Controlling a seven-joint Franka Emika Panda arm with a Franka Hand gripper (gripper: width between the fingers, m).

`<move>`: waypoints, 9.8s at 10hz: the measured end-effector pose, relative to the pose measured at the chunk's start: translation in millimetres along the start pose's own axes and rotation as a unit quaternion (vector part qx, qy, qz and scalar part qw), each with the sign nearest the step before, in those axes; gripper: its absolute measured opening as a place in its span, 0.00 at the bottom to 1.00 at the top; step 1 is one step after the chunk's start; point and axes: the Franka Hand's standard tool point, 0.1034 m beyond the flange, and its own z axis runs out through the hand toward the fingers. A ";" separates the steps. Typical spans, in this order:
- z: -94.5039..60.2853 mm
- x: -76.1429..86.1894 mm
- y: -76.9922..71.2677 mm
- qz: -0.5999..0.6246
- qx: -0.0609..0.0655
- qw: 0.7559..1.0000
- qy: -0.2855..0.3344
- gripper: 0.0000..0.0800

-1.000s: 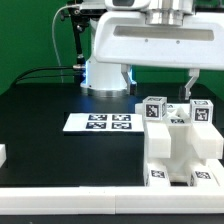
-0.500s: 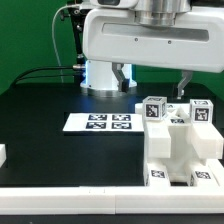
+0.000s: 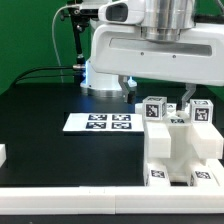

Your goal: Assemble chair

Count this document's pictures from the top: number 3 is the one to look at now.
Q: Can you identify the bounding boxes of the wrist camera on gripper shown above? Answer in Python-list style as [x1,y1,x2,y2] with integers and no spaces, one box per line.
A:
[98,0,146,25]

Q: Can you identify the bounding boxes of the white block left edge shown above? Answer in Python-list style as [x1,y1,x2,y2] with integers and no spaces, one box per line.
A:
[0,144,6,168]

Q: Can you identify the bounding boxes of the small white tagged cube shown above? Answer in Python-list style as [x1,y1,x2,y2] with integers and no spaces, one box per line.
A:
[143,96,167,121]

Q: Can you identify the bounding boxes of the black cables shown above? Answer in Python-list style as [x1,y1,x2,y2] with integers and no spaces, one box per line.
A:
[10,65,84,87]

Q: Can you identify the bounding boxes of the printed marker sheet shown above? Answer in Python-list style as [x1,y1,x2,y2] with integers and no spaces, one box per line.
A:
[63,113,143,132]

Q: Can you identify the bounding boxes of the white chair seat part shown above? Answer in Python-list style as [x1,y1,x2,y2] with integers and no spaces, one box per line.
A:
[143,119,224,186]

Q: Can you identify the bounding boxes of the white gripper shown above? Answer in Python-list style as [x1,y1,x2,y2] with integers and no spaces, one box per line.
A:
[90,23,224,111]

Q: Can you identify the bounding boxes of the white frame wall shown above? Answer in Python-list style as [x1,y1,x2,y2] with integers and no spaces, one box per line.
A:
[0,158,224,216]

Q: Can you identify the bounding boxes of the white chair back part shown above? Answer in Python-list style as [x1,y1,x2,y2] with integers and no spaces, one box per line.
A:
[143,103,224,159]

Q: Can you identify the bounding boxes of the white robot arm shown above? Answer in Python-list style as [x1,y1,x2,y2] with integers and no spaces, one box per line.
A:
[81,0,224,101]

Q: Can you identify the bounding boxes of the grey camera cable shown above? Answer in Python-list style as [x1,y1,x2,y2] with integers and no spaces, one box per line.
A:
[51,3,81,84]

